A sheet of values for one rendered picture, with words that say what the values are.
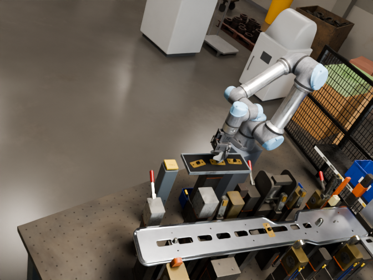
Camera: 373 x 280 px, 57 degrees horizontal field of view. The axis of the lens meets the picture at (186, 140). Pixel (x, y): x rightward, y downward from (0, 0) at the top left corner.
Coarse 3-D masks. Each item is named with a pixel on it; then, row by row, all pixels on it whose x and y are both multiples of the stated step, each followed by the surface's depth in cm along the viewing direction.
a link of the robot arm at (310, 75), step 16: (304, 64) 174; (320, 64) 173; (304, 80) 174; (320, 80) 173; (288, 96) 183; (304, 96) 180; (288, 112) 184; (256, 128) 197; (272, 128) 189; (272, 144) 191
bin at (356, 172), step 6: (354, 162) 228; (360, 162) 231; (366, 162) 234; (372, 162) 233; (354, 168) 228; (360, 168) 224; (366, 168) 237; (372, 168) 233; (348, 174) 232; (354, 174) 228; (360, 174) 224; (372, 174) 233; (354, 180) 228; (360, 180) 224; (354, 186) 228; (372, 186) 216; (366, 192) 220; (372, 192) 216; (366, 198) 220; (372, 198) 216
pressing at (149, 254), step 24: (264, 216) 185; (312, 216) 197; (336, 216) 204; (144, 240) 152; (192, 240) 160; (216, 240) 164; (240, 240) 168; (264, 240) 173; (288, 240) 178; (312, 240) 183; (336, 240) 189; (144, 264) 144
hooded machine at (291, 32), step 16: (288, 16) 465; (304, 16) 464; (272, 32) 476; (288, 32) 462; (304, 32) 455; (256, 48) 492; (272, 48) 473; (288, 48) 460; (304, 48) 482; (256, 64) 498; (272, 64) 477; (240, 80) 526; (288, 80) 507; (256, 96) 510; (272, 96) 510
